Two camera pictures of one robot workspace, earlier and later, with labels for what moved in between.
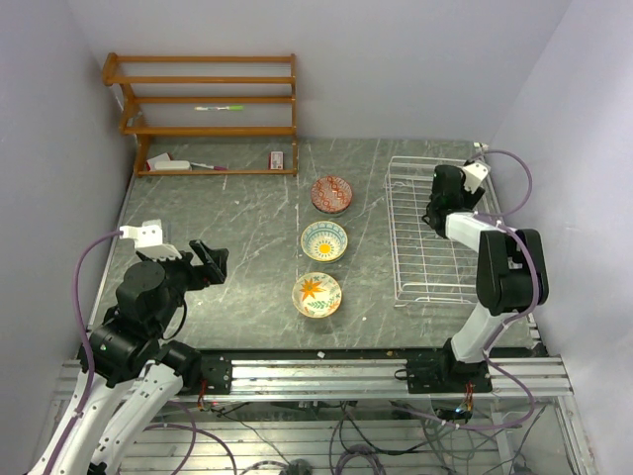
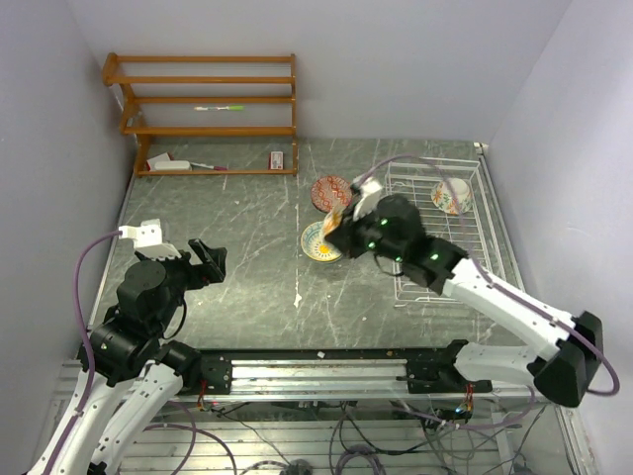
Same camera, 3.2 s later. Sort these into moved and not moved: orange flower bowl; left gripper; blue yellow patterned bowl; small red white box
Moved: orange flower bowl
Not moved: left gripper; blue yellow patterned bowl; small red white box
